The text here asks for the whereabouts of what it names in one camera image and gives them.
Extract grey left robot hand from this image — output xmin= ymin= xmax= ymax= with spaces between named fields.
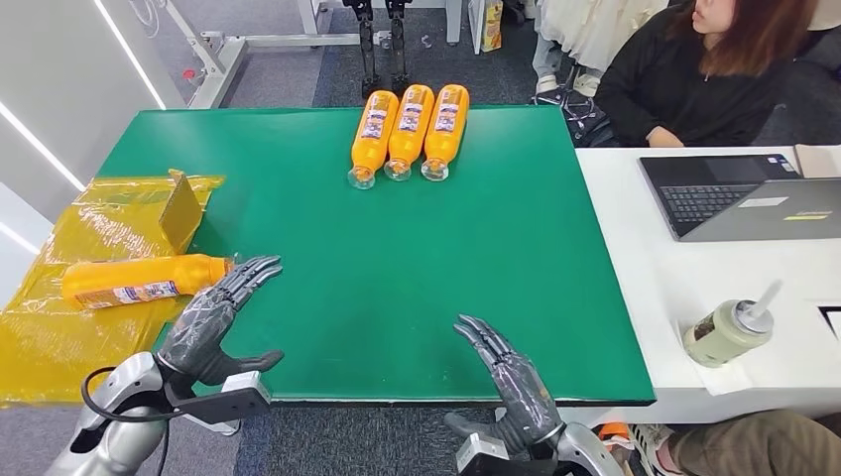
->
xmin=157 ymin=254 xmax=286 ymax=388

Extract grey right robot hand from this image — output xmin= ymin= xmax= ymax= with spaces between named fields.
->
xmin=443 ymin=313 xmax=566 ymax=456

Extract orange bottle with clear cap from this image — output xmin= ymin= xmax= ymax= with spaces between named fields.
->
xmin=60 ymin=253 xmax=236 ymax=311
xmin=420 ymin=83 xmax=472 ymax=182
xmin=384 ymin=83 xmax=436 ymax=182
xmin=347 ymin=89 xmax=401 ymax=191

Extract small orange object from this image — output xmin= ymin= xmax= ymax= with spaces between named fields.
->
xmin=596 ymin=421 xmax=632 ymax=454

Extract yellow plastic wrapped cardboard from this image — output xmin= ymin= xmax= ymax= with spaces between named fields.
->
xmin=0 ymin=169 xmax=228 ymax=408

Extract green table mat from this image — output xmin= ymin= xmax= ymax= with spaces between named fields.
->
xmin=98 ymin=106 xmax=657 ymax=406

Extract white desk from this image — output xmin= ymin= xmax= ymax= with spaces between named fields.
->
xmin=575 ymin=145 xmax=841 ymax=428

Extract white paper napkin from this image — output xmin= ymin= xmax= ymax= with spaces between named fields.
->
xmin=674 ymin=319 xmax=757 ymax=398

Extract pale green drink cup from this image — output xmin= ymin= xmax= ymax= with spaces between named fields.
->
xmin=682 ymin=298 xmax=777 ymax=369

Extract person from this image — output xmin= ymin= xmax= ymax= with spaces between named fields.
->
xmin=531 ymin=0 xmax=671 ymax=98
xmin=594 ymin=410 xmax=841 ymax=476
xmin=594 ymin=0 xmax=841 ymax=149

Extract white drinking straw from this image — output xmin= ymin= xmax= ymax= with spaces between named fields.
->
xmin=749 ymin=280 xmax=784 ymax=320

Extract grey laptop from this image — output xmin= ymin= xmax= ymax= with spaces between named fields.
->
xmin=638 ymin=153 xmax=841 ymax=244

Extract chrome chair base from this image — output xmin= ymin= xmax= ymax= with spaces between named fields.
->
xmin=532 ymin=65 xmax=609 ymax=146

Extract black flat device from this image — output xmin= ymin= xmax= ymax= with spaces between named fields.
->
xmin=817 ymin=304 xmax=841 ymax=339

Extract background humanoid robot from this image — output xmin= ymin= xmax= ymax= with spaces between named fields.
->
xmin=341 ymin=0 xmax=416 ymax=100

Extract small cardboard carton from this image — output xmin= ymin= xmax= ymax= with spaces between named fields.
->
xmin=481 ymin=0 xmax=505 ymax=54

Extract beige notebook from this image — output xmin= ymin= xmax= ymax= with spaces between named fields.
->
xmin=793 ymin=143 xmax=841 ymax=179

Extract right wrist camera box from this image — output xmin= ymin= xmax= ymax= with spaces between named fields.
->
xmin=454 ymin=433 xmax=559 ymax=476

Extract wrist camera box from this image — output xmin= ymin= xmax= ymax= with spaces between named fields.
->
xmin=172 ymin=371 xmax=273 ymax=436
xmin=454 ymin=433 xmax=559 ymax=476

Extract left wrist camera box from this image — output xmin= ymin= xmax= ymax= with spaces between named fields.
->
xmin=172 ymin=371 xmax=273 ymax=436

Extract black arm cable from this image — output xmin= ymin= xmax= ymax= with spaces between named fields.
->
xmin=79 ymin=366 xmax=180 ymax=476

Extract white robot support frame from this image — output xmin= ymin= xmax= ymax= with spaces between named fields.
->
xmin=157 ymin=0 xmax=464 ymax=110

